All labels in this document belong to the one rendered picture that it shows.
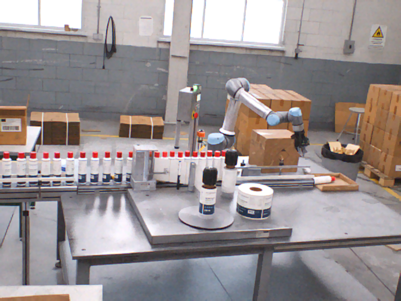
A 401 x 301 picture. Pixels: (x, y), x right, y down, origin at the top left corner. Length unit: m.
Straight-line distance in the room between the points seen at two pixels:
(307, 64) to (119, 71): 3.12
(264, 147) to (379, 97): 3.48
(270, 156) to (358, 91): 5.96
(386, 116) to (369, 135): 0.44
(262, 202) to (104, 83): 6.00
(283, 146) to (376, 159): 3.32
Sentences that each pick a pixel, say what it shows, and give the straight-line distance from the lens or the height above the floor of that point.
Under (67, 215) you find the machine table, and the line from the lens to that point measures 3.10.
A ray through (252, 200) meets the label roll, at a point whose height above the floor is 0.99.
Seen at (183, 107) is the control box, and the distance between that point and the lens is 3.45.
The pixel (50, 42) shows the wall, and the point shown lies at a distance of 8.72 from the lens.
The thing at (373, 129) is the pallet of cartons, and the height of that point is 0.60.
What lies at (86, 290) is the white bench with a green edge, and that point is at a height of 0.80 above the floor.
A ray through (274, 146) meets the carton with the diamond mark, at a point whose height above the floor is 1.05.
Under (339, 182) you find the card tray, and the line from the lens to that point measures 4.12.
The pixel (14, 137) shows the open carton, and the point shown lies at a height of 0.84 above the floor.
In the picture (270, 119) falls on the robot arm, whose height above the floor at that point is 1.32.
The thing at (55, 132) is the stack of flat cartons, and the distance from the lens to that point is 7.31.
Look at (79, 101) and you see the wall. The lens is 8.83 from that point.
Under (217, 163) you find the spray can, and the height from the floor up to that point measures 1.01.
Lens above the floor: 2.07
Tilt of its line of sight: 16 degrees down
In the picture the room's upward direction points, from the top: 5 degrees clockwise
